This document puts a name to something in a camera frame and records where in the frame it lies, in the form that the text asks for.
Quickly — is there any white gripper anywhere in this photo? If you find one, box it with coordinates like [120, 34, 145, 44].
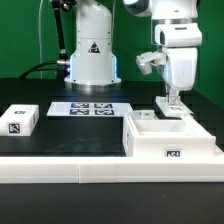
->
[155, 23, 202, 105]

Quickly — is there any white cabinet door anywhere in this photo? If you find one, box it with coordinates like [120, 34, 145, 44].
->
[155, 96, 192, 118]
[133, 110, 156, 120]

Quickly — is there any white cabinet body box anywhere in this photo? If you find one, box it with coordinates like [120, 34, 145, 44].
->
[123, 111, 216, 159]

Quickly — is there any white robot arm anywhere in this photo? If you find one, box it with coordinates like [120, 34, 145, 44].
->
[65, 0, 202, 105]

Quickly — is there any white cabinet top block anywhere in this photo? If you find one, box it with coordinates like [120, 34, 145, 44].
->
[0, 104, 39, 136]

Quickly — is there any white base tag plate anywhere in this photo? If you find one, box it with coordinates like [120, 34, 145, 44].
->
[47, 102, 132, 117]

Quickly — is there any white L-shaped fence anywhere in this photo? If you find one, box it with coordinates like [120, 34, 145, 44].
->
[0, 149, 224, 184]

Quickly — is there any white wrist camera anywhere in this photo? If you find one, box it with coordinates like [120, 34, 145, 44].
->
[136, 51, 166, 75]

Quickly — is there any black cable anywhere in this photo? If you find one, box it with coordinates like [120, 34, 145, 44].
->
[18, 61, 62, 80]

